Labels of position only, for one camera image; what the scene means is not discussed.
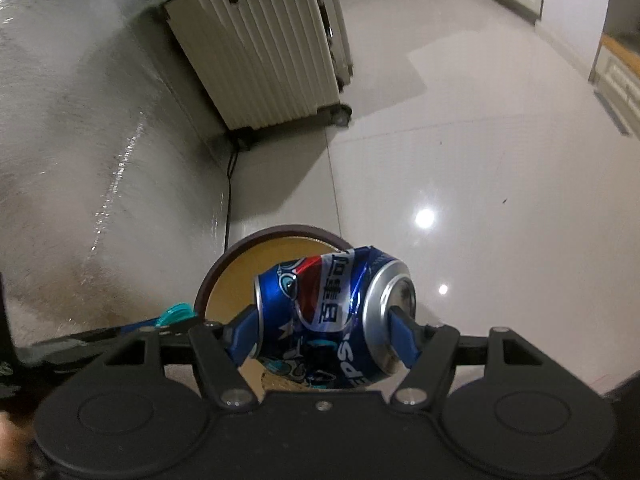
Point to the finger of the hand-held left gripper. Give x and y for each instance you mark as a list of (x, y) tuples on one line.
[(75, 347)]

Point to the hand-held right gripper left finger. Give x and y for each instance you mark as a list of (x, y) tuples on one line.
[(245, 335)]

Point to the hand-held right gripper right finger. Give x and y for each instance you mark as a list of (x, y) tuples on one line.
[(407, 335)]

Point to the yellow trash bin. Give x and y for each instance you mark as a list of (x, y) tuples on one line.
[(240, 270)]

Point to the small teal plastic piece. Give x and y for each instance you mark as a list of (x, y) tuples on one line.
[(172, 314)]

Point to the crushed blue soda can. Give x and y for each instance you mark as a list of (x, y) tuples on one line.
[(320, 310)]

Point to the cream ribbed suitcase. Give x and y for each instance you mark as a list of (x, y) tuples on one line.
[(260, 45)]

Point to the low cabinet with wooden top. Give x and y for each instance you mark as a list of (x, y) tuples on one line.
[(620, 75)]

